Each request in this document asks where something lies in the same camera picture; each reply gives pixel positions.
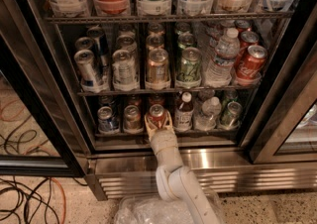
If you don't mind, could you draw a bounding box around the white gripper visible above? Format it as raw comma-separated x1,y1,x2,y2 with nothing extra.
145,110,178,154

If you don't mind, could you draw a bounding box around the red coke can bottom shelf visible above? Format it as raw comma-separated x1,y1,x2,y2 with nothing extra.
148,104,166,128

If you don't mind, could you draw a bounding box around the red coke can shelf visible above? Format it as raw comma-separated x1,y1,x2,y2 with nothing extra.
148,104,166,128
236,45,267,86

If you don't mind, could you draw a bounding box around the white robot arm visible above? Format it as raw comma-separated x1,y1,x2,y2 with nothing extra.
145,109,221,224

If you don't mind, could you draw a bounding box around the gold can bottom shelf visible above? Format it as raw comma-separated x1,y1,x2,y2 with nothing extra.
124,105,142,131

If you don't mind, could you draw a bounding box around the copper can middle shelf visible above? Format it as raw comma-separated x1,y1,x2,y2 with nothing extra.
146,49,170,90

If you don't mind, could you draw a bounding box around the blue can bottom shelf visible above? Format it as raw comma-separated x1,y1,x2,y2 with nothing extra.
97,106,119,134

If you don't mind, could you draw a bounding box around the clear water bottle bottom shelf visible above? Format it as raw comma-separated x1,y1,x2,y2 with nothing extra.
193,97,222,131

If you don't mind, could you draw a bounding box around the green can middle shelf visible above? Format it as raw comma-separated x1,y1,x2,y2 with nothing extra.
176,47,201,87

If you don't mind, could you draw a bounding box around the white can middle shelf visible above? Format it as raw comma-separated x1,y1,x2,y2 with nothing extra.
112,50,140,91

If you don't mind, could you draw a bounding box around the green can bottom shelf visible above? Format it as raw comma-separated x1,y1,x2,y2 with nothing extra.
219,101,243,130

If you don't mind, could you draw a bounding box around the water bottle middle shelf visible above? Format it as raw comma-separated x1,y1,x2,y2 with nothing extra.
205,28,240,87

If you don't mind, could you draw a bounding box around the silver slim can middle shelf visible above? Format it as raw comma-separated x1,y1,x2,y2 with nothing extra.
74,50,108,93

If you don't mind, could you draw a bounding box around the blue slim can middle shelf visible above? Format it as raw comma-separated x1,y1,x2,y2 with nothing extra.
86,26,109,66

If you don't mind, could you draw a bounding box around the stainless steel glass-door fridge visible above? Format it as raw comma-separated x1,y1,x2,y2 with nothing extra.
0,0,317,201

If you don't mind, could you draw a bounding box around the red coke can middle shelf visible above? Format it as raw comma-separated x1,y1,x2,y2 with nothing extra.
236,45,267,86

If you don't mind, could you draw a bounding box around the open fridge glass door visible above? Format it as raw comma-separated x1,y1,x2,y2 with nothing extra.
0,37,83,177

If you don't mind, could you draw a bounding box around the dark juice bottle white cap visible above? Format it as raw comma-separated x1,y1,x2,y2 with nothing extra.
173,92,194,132

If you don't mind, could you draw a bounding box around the clear plastic bag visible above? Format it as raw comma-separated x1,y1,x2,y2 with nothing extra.
114,187,226,224

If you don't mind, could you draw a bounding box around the orange cable on floor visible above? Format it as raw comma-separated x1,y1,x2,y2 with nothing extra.
49,177,67,224

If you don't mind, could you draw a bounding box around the black cable on floor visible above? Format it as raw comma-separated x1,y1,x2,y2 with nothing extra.
0,176,62,224

